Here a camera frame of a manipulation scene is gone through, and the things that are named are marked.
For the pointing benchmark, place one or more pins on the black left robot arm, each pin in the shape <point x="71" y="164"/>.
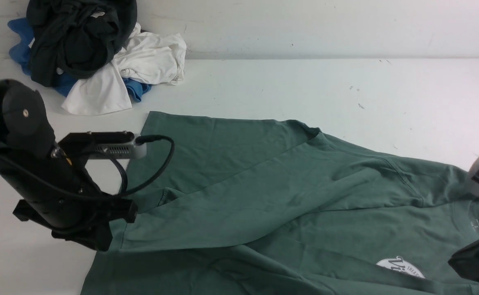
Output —
<point x="24" y="126"/>

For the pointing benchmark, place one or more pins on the green long-sleeve top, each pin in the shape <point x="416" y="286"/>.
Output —
<point x="263" y="207"/>

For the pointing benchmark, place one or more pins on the blue crumpled garment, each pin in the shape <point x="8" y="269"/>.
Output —
<point x="21" y="53"/>

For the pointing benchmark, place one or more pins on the white crumpled garment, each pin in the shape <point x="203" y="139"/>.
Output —
<point x="145" y="60"/>

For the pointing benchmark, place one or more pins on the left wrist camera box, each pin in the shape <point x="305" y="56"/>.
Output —
<point x="100" y="145"/>

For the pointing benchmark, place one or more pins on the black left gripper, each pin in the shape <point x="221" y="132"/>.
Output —
<point x="59" y="194"/>

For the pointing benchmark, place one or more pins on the black crumpled garment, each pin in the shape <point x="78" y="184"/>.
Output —
<point x="77" y="36"/>

